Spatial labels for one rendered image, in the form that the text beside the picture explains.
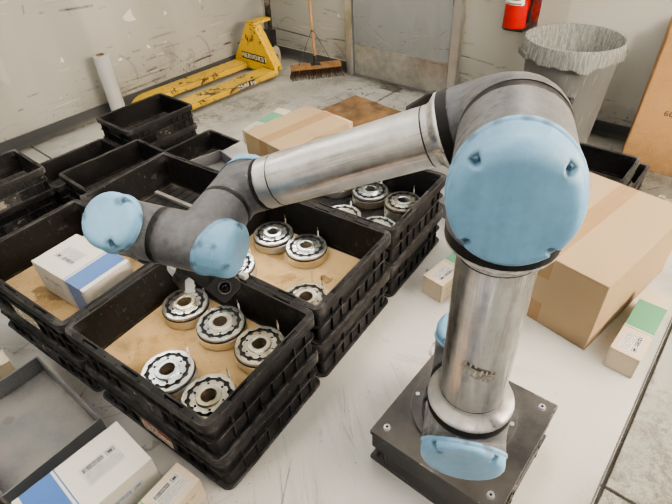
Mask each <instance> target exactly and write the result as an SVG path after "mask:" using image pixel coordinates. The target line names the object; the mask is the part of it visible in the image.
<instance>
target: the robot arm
mask: <svg viewBox="0 0 672 504"><path fill-rule="evenodd" d="M438 166H445V167H446V168H448V169H449V170H448V173H447V177H446V182H445V190H444V201H445V209H446V217H445V228H444V237H445V240H446V243H447V245H448V247H449V248H450V249H451V250H452V251H453V252H454V254H455V255H456V258H455V266H454V274H453V282H452V290H451V298H450V305H449V312H448V313H446V314H445V315H443V316H442V317H441V318H440V320H439V321H438V323H437V327H436V330H435V332H434V337H435V349H434V357H433V364H432V371H431V378H430V381H429V383H428V384H427V386H426V388H425V390H424V393H423V398H422V411H423V415H424V425H423V432H422V436H421V437H420V442H421V449H420V452H421V456H422V458H423V460H424V461H425V462H426V463H427V464H428V465H429V466H430V467H432V468H433V469H435V470H437V471H439V472H441V473H443V474H446V475H449V476H452V477H455V478H460V479H465V480H489V479H493V478H496V477H498V476H500V475H501V474H502V473H503V472H504V470H505V466H506V459H507V458H508V455H507V453H506V440H507V432H508V428H509V425H510V421H511V418H512V415H513V411H514V405H515V400H514V394H513V391H512V389H511V387H510V385H509V383H508V382H509V379H510V375H511V371H512V367H513V364H514V360H515V356H516V352H517V349H518V345H519V341H520V338H521V334H522V330H523V326H524V323H525V319H526V315H527V312H528V308H529V304H530V300H531V297H532V293H533V289H534V285H535V282H536V278H537V274H538V271H539V270H540V269H543V268H545V267H547V266H549V265H550V264H551V263H553V262H554V261H555V260H556V259H557V257H558V256H559V254H560V252H561V250H562V249H563V248H564V247H565V246H566V245H567V244H568V243H569V242H570V241H571V240H572V239H573V238H574V236H575V235H576V234H577V232H578V231H579V229H580V227H581V225H582V223H583V221H584V219H585V216H586V212H587V208H588V200H589V194H590V176H589V170H588V166H587V162H586V159H585V157H584V154H583V152H582V150H581V147H580V143H579V138H578V134H577V129H576V125H575V117H574V112H573V108H572V106H571V103H570V101H569V99H568V98H567V96H566V95H565V93H564V92H563V91H562V89H561V88H559V87H558V86H557V85H556V84H555V83H553V82H552V81H550V80H549V79H547V78H545V77H543V76H541V75H538V74H534V73H531V72H525V71H507V72H500V73H496V74H491V75H487V76H483V77H480V78H477V79H473V80H470V81H467V82H464V83H461V84H458V85H455V86H452V87H449V88H445V89H442V90H439V91H437V92H434V93H433V95H432V97H431V98H430V100H429V102H428V103H427V104H425V105H422V106H419V107H416V108H412V109H409V110H406V111H403V112H400V113H397V114H394V115H390V116H387V117H384V118H381V119H378V120H375V121H372V122H368V123H365V124H362V125H359V126H356V127H353V128H350V129H346V130H343V131H340V132H337V133H334V134H331V135H328V136H324V137H321V138H318V139H315V140H312V141H309V142H306V143H302V144H299V145H296V146H293V147H290V148H287V149H284V150H280V151H277V152H274V153H271V154H268V155H265V156H262V157H260V156H258V155H253V154H248V153H243V154H239V155H237V156H235V157H234V158H233V159H232V160H231V161H229V162H228V163H226V164H225V165H224V166H223V167H222V169H221V170H220V172H219V173H218V175H217V176H216V178H215V179H214V180H213V181H212V182H211V183H210V185H209V186H208V187H207V188H206V189H205V190H204V192H203V193H202V194H201V195H200V197H199V198H198V199H197V200H196V201H195V202H194V203H193V205H192V206H191V207H190V208H189V209H188V210H181V209H176V208H172V207H166V206H161V205H156V204H152V203H147V202H143V201H140V200H137V199H136V198H135V197H133V196H131V195H129V194H122V193H119V192H105V193H102V194H100V195H98V196H96V197H95V198H93V199H92V200H91V201H90V202H89V203H88V205H87V206H86V208H85V210H84V213H83V214H82V215H83V216H82V231H83V234H84V236H85V238H86V239H87V241H88V242H89V243H90V244H91V245H93V246H94V247H96V248H98V249H101V250H103V251H104V252H106V253H109V254H118V255H122V256H126V257H131V258H133V259H134V260H136V261H137V260H138V259H139V260H143V261H148V262H152V263H156V264H162V265H166V266H167V270H168V272H169V273H170V275H171V276H172V277H173V282H174V283H175V284H176V285H177V286H178V287H179V288H180V289H181V290H182V291H183V292H184V293H185V294H192V293H194V292H195V291H196V290H195V286H196V285H195V284H194V282H196V283H197V284H198V285H200V286H201V287H202V288H204V289H205V290H206V291H208V292H209V293H210V294H211V295H213V296H214V297H215V298H217V299H218V300H219V301H220V302H223V303H226V302H228V301H229V300H230V299H231V298H232V296H233V295H234V294H235V293H236V292H237V291H238V290H239V289H240V287H241V283H240V279H239V277H237V276H236V274H238V272H239V271H240V270H241V268H242V267H243V265H244V260H245V257H247V253H248V248H249V233H248V230H247V228H246V226H247V224H248V223H249V221H250V220H251V218H252V217H253V215H254V214H256V213H258V212H262V211H266V210H269V209H274V208H277V207H281V206H285V205H289V204H293V203H296V202H300V201H304V200H308V199H312V198H316V197H320V196H324V195H328V194H332V193H336V192H340V191H344V190H348V189H351V188H355V187H359V186H363V185H367V184H371V183H375V182H379V181H383V180H387V179H391V178H395V177H399V176H403V175H407V174H410V173H414V172H418V171H422V170H426V169H430V168H434V167H438ZM173 267H175V268H173Z"/></svg>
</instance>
